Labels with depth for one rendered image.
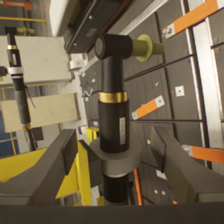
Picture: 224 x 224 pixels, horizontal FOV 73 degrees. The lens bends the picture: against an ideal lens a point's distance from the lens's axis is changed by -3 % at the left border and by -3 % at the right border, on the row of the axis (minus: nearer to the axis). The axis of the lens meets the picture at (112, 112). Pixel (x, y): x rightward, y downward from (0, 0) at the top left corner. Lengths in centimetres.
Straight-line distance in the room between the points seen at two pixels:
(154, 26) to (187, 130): 27
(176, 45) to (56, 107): 431
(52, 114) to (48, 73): 112
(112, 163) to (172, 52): 30
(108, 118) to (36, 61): 452
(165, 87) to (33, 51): 452
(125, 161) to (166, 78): 26
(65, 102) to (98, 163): 445
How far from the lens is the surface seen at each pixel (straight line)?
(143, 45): 24
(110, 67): 21
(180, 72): 40
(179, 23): 41
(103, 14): 60
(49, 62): 472
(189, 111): 40
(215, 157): 39
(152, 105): 45
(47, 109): 455
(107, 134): 22
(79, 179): 21
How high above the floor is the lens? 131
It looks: 28 degrees down
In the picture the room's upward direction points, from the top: 101 degrees counter-clockwise
